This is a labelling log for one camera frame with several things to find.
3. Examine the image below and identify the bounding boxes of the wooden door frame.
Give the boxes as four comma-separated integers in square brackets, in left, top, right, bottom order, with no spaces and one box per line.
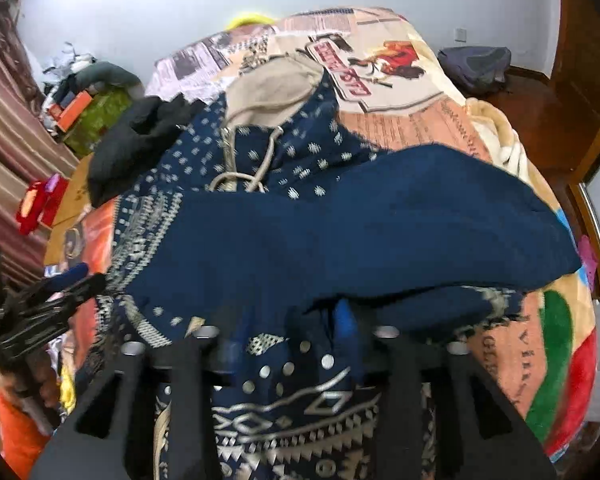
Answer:
[550,0,600,302]

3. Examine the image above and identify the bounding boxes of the pile of white clothes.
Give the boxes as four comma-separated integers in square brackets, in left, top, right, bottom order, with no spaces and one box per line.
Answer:
[42,41,99,92]

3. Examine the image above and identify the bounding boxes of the cream fleece blanket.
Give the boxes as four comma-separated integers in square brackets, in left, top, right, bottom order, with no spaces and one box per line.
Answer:
[467,97,537,182]

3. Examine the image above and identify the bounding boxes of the striped curtain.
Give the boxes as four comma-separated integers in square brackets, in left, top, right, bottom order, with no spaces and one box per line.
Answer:
[0,2,81,286]

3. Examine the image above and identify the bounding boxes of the person's left hand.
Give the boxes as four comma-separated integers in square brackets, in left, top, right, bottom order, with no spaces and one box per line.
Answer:
[10,352,62,431]

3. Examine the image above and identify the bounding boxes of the red bag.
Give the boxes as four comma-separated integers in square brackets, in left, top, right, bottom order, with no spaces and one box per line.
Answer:
[15,174,72,237]

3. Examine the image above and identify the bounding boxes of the navy patterned hoodie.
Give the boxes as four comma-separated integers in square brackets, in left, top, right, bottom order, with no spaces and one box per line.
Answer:
[75,55,583,480]

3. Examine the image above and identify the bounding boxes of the pink item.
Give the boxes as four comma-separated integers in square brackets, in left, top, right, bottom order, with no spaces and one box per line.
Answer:
[577,235,600,292]

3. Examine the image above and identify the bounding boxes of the grey-green garment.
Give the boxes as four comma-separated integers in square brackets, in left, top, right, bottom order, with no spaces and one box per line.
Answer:
[75,61,142,94]

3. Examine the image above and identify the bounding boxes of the green bag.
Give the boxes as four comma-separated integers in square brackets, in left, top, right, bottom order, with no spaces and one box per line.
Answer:
[62,87,132,159]

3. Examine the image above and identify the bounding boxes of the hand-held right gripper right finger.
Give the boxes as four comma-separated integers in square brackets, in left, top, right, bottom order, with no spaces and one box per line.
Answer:
[336,302,566,480]

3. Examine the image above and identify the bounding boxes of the black garment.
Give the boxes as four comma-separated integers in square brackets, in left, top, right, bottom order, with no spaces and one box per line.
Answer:
[87,94,212,208]

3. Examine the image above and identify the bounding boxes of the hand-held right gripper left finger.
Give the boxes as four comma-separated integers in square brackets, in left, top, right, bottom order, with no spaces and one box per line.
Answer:
[30,326,222,480]

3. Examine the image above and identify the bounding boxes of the yellow cloth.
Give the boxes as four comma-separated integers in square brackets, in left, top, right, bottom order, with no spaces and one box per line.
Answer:
[58,360,79,414]

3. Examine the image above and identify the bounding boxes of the printed blanket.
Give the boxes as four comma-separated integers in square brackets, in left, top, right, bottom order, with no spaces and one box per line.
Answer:
[45,7,599,466]

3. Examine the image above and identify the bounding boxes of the grey backpack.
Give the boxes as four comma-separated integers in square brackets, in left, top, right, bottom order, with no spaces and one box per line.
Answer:
[437,46,513,95]

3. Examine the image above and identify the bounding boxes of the cardboard box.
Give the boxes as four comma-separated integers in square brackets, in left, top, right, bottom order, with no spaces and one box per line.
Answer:
[44,152,120,267]

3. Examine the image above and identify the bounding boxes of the orange box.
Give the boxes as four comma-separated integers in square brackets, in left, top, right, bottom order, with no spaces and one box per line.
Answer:
[49,91,93,132]

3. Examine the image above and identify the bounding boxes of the yellow pillow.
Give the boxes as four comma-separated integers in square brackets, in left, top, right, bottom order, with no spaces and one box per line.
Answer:
[228,9,277,32]

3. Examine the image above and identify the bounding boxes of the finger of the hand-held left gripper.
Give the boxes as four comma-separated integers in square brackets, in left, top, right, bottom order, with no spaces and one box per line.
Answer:
[25,273,109,322]
[44,262,90,295]

